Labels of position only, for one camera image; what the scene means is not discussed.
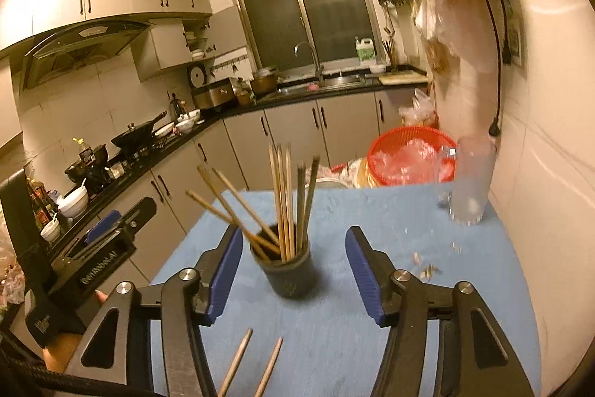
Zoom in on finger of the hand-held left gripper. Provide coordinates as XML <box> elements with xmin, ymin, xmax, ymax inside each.
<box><xmin>118</xmin><ymin>197</ymin><xmax>158</xmax><ymax>240</ymax></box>
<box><xmin>85</xmin><ymin>209</ymin><xmax>123</xmax><ymax>246</ymax></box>

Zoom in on pink plastic bags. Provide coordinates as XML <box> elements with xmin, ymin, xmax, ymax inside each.
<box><xmin>0</xmin><ymin>257</ymin><xmax>26</xmax><ymax>305</ymax></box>

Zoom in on bunch of wooden chopsticks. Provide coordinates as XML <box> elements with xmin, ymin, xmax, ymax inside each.
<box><xmin>186</xmin><ymin>143</ymin><xmax>321</xmax><ymax>263</ymax></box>

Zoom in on chrome faucet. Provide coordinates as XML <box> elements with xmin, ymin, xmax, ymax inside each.
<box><xmin>294</xmin><ymin>42</ymin><xmax>326</xmax><ymax>84</ymax></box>

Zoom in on wooden chopstick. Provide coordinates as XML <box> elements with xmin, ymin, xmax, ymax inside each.
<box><xmin>218</xmin><ymin>328</ymin><xmax>254</xmax><ymax>397</ymax></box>
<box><xmin>254</xmin><ymin>336</ymin><xmax>284</xmax><ymax>397</ymax></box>

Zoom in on steel kitchen sink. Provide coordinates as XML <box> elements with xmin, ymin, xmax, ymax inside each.
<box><xmin>279</xmin><ymin>74</ymin><xmax>368</xmax><ymax>93</ymax></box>

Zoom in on black wrist strap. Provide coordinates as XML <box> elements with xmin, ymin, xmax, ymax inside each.
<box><xmin>23</xmin><ymin>290</ymin><xmax>84</xmax><ymax>349</ymax></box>

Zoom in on open wall shelf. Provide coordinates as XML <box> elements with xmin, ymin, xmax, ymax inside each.
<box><xmin>181</xmin><ymin>19</ymin><xmax>217</xmax><ymax>63</ymax></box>

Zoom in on black kitchen countertop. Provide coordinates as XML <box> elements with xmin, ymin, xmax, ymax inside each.
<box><xmin>46</xmin><ymin>69</ymin><xmax>431</xmax><ymax>258</ymax></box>

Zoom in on white jug green label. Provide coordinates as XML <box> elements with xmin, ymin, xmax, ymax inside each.
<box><xmin>354</xmin><ymin>36</ymin><xmax>376</xmax><ymax>69</ymax></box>

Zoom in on brown jar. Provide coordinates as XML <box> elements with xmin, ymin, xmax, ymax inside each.
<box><xmin>235</xmin><ymin>78</ymin><xmax>254</xmax><ymax>107</ymax></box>

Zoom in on brown cooking pot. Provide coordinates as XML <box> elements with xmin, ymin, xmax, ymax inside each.
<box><xmin>251</xmin><ymin>69</ymin><xmax>280</xmax><ymax>96</ymax></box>

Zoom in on person's left forearm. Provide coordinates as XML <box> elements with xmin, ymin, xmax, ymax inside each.
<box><xmin>42</xmin><ymin>332</ymin><xmax>87</xmax><ymax>374</ymax></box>

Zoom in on white hanging plastic bag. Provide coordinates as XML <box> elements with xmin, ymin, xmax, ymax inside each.
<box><xmin>414</xmin><ymin>0</ymin><xmax>500</xmax><ymax>137</ymax></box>

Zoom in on dark grey utensil holder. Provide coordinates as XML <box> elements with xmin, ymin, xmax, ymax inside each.
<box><xmin>250</xmin><ymin>234</ymin><xmax>311</xmax><ymax>299</ymax></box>

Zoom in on dark sauce bottle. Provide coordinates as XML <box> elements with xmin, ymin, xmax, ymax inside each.
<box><xmin>28</xmin><ymin>180</ymin><xmax>54</xmax><ymax>228</ymax></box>

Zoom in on dark kettle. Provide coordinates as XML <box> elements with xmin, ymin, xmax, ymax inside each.
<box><xmin>168</xmin><ymin>96</ymin><xmax>187</xmax><ymax>121</ymax></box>

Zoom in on black range hood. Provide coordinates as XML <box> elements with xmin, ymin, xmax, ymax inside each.
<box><xmin>21</xmin><ymin>19</ymin><xmax>156</xmax><ymax>91</ymax></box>

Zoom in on cooking oil bottle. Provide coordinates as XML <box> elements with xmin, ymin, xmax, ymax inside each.
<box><xmin>72</xmin><ymin>137</ymin><xmax>96</xmax><ymax>163</ymax></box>

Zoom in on black cooking pan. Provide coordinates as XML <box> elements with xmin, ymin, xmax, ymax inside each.
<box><xmin>64</xmin><ymin>146</ymin><xmax>110</xmax><ymax>188</ymax></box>

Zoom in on wooden cutting board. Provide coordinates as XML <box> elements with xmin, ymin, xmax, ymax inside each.
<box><xmin>377</xmin><ymin>71</ymin><xmax>428</xmax><ymax>85</ymax></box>

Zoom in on kitchen window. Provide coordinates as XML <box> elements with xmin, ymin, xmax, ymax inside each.
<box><xmin>222</xmin><ymin>0</ymin><xmax>383</xmax><ymax>74</ymax></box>

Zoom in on large white bowl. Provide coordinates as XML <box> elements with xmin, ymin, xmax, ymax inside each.
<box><xmin>58</xmin><ymin>185</ymin><xmax>90</xmax><ymax>218</ymax></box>

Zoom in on wall hook rail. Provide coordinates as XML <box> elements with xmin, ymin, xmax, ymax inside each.
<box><xmin>211</xmin><ymin>55</ymin><xmax>249</xmax><ymax>77</ymax></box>

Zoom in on round white lid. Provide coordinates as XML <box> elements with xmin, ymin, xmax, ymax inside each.
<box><xmin>188</xmin><ymin>64</ymin><xmax>208</xmax><ymax>88</ymax></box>

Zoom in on red plastic basket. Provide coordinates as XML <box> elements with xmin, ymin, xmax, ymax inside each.
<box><xmin>367</xmin><ymin>127</ymin><xmax>459</xmax><ymax>186</ymax></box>

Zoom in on black wok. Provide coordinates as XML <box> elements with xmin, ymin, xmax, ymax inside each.
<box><xmin>110</xmin><ymin>111</ymin><xmax>168</xmax><ymax>149</ymax></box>

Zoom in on black braided cable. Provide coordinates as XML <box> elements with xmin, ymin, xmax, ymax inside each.
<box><xmin>0</xmin><ymin>332</ymin><xmax>154</xmax><ymax>397</ymax></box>

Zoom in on clear glass pitcher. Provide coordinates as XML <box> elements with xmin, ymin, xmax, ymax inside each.
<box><xmin>437</xmin><ymin>135</ymin><xmax>498</xmax><ymax>227</ymax></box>

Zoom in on crumpled clear plastic bag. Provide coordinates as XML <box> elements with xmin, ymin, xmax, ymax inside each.
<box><xmin>399</xmin><ymin>87</ymin><xmax>440</xmax><ymax>128</ymax></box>

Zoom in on black power cable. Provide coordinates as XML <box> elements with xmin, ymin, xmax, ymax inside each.
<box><xmin>481</xmin><ymin>0</ymin><xmax>509</xmax><ymax>137</ymax></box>

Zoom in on white lower kitchen cabinets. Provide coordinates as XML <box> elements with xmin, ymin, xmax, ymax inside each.
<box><xmin>70</xmin><ymin>87</ymin><xmax>431</xmax><ymax>286</ymax></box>

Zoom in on countertop chopstick holder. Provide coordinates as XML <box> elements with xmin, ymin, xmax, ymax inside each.
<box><xmin>381</xmin><ymin>39</ymin><xmax>399</xmax><ymax>72</ymax></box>

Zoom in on blue fleece table cloth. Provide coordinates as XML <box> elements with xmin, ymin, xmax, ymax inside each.
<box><xmin>151</xmin><ymin>185</ymin><xmax>542</xmax><ymax>397</ymax></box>

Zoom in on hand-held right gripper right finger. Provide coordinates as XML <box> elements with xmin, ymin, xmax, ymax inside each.
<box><xmin>345</xmin><ymin>226</ymin><xmax>531</xmax><ymax>397</ymax></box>

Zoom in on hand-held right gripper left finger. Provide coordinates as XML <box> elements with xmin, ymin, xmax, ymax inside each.
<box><xmin>65</xmin><ymin>224</ymin><xmax>245</xmax><ymax>397</ymax></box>

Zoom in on wall socket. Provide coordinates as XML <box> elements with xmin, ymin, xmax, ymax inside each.
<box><xmin>504</xmin><ymin>19</ymin><xmax>524</xmax><ymax>67</ymax></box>

